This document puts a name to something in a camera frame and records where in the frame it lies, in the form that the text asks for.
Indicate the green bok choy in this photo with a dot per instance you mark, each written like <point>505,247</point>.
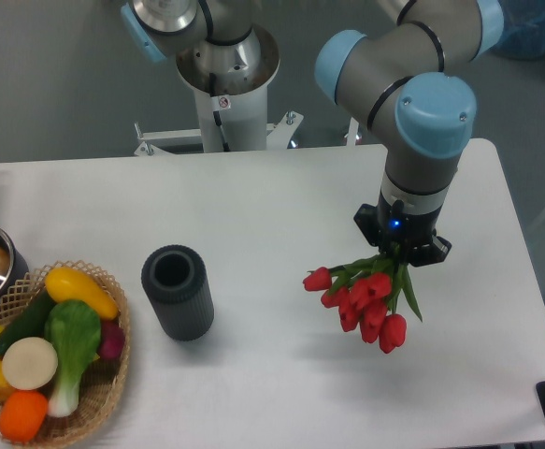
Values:
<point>74,331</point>

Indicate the red tulip bouquet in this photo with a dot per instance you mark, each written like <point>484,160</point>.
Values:
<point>366,293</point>

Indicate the orange fruit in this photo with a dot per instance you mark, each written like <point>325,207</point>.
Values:
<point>22,415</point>

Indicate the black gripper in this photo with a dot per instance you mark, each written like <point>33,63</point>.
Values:
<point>408,236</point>

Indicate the woven wicker basket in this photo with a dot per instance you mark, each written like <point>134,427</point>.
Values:
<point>101,385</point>

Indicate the dark green cucumber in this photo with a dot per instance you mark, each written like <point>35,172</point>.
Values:
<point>29,323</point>

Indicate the yellow squash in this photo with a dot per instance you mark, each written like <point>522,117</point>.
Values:
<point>64,283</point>

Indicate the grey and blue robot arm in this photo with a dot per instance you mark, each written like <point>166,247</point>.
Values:
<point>395,86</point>

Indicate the purple red radish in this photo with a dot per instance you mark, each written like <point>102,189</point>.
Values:
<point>112,341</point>

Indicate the blue plastic bag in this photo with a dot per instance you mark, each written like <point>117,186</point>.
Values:
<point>523,37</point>

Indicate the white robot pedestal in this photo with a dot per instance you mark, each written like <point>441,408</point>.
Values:
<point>230,87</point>

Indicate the dark grey ribbed vase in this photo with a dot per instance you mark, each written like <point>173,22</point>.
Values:
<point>175,281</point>

